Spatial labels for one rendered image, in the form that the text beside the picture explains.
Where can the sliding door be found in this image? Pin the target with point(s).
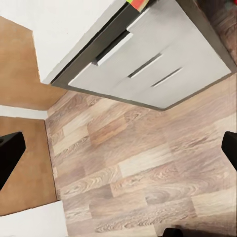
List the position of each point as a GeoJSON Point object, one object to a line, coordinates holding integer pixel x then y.
{"type": "Point", "coordinates": [31, 183]}
{"type": "Point", "coordinates": [20, 84]}

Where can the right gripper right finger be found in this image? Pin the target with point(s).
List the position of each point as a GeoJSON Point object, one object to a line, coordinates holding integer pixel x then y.
{"type": "Point", "coordinates": [229, 147]}

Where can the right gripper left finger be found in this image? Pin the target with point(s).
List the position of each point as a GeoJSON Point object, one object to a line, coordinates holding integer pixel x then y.
{"type": "Point", "coordinates": [12, 147]}

